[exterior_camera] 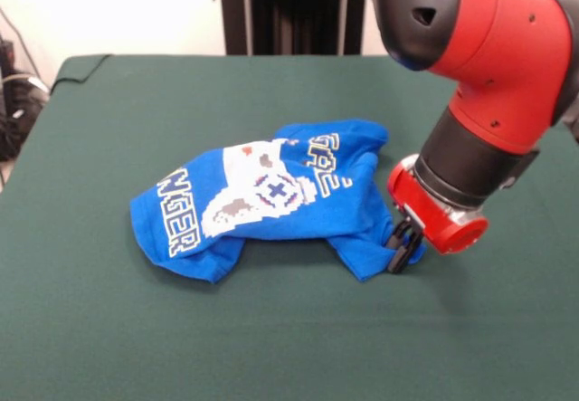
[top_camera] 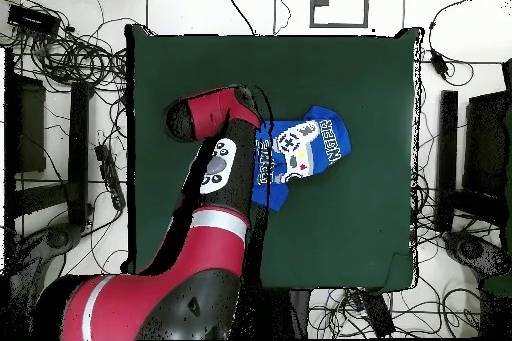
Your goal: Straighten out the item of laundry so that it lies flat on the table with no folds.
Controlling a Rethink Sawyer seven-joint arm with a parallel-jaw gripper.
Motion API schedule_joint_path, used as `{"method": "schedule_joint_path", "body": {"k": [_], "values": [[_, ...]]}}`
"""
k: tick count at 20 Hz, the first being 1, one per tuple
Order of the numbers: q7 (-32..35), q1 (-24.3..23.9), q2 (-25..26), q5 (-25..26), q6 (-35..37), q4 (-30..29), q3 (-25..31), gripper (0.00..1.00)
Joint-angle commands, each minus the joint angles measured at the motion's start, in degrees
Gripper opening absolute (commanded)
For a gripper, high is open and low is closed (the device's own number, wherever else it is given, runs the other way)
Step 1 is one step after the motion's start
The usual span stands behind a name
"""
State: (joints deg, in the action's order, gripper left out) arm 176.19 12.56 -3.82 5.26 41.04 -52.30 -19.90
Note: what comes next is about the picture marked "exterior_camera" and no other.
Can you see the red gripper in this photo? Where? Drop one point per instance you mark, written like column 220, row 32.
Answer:
column 434, row 224

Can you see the blue printed t-shirt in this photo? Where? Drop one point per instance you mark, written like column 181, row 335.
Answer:
column 339, row 211

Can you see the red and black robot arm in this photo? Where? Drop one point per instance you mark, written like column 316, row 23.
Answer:
column 497, row 57

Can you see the dark green table cloth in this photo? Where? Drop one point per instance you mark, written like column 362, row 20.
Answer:
column 271, row 328

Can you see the black floor stand base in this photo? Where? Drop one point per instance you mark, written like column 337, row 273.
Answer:
column 13, row 120

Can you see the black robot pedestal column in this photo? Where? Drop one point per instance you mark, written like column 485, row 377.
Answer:
column 294, row 12

